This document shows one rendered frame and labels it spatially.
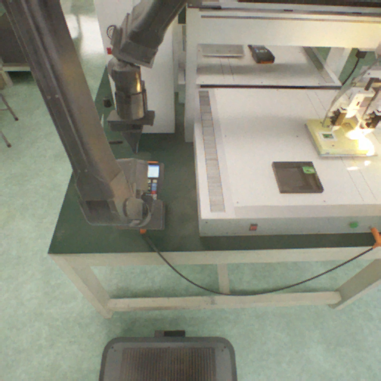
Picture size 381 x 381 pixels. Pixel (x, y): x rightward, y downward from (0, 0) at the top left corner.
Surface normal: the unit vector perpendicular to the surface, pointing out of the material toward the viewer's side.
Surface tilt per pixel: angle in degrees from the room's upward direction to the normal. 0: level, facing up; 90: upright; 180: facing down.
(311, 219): 90
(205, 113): 0
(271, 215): 0
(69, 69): 73
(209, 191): 0
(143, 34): 122
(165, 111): 90
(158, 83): 90
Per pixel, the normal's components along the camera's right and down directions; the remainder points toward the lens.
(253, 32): 0.04, 0.78
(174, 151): 0.03, -0.62
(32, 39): -0.22, 0.53
